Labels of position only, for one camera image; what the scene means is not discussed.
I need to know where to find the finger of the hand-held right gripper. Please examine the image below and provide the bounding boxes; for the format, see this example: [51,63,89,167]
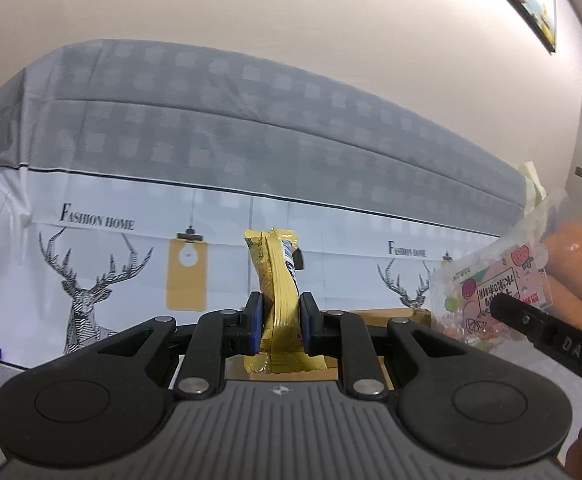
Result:
[488,292,564,357]

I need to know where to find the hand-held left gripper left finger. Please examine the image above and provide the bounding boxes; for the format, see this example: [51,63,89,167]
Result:
[87,292,265,401]

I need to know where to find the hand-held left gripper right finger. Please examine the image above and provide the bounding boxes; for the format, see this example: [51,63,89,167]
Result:
[298,292,482,401]

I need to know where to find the yellow snack packet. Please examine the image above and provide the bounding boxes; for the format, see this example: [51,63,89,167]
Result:
[243,227,328,375]

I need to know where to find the pink clear candy bag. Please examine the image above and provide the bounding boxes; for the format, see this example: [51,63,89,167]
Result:
[431,195,572,356]

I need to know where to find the brown cardboard box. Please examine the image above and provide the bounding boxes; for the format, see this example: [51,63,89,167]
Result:
[223,307,434,386]

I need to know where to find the cream cloth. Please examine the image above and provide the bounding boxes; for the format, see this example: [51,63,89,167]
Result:
[518,160,548,211]

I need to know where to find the grey deer-print bedsheet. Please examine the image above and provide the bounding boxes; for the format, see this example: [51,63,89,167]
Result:
[0,39,536,461]

